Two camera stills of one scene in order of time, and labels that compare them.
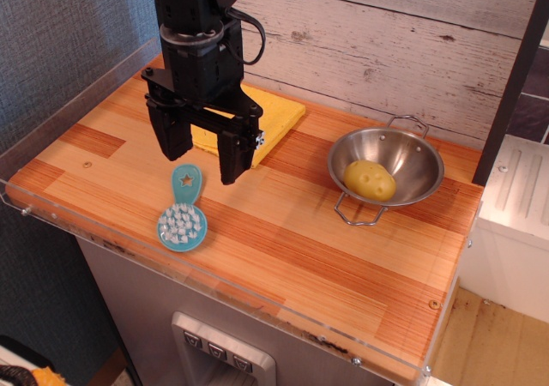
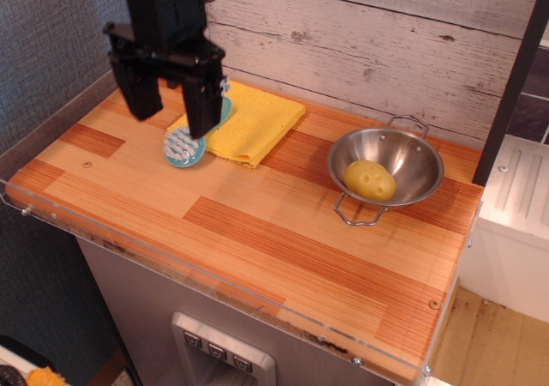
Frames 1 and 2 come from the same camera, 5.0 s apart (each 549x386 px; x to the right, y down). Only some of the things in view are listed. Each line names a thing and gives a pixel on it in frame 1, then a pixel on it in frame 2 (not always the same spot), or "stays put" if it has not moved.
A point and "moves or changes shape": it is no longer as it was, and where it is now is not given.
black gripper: [202, 71] → [167, 30]
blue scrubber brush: [183, 226] moves or changes shape
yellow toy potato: [370, 180] stays put
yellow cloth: [280, 114] stays put
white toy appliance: [506, 252] stays put
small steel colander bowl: [417, 165] stays put
